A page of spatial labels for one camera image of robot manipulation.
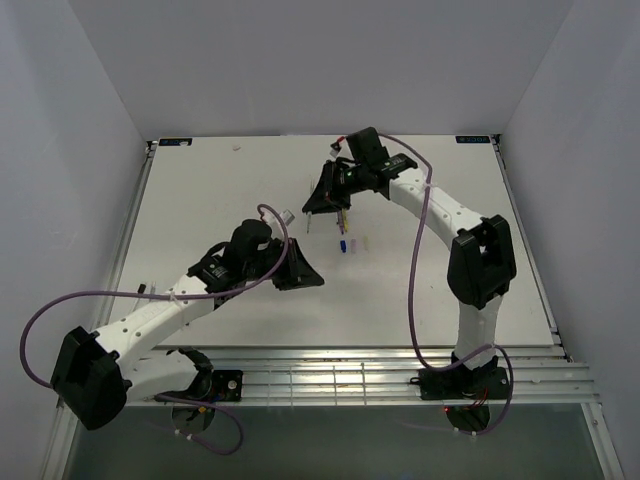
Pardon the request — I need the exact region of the aluminium rail frame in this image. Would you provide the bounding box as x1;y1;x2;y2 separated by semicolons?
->
150;346;599;407

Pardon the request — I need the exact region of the right blue corner label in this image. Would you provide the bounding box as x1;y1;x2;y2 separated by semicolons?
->
455;135;491;144

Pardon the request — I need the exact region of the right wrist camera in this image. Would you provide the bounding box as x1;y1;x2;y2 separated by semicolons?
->
330;136;345;158

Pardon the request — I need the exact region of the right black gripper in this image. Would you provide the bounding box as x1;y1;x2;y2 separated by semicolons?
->
303;160;368;215

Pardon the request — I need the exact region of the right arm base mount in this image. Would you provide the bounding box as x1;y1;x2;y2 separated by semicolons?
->
409;365;511;400

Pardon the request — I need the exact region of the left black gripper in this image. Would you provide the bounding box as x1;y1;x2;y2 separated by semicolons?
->
244;236;324;289

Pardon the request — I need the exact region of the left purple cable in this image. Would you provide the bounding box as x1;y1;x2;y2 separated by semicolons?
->
19;203;294;389

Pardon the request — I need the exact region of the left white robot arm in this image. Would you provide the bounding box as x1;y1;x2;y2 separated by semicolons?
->
51;219;324;430

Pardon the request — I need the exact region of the left blue corner label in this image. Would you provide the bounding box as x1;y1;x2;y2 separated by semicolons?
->
158;138;193;147

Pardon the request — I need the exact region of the blue corner label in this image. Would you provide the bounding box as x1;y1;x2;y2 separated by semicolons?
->
158;138;193;147
455;135;491;144

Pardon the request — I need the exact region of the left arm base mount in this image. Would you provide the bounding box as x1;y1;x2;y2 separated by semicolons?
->
161;347;244;402

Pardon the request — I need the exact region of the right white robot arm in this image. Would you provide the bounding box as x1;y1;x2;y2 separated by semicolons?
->
302;127;517;400

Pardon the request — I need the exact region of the yellow highlighter pen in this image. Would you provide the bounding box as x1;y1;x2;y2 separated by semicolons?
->
341;209;349;233

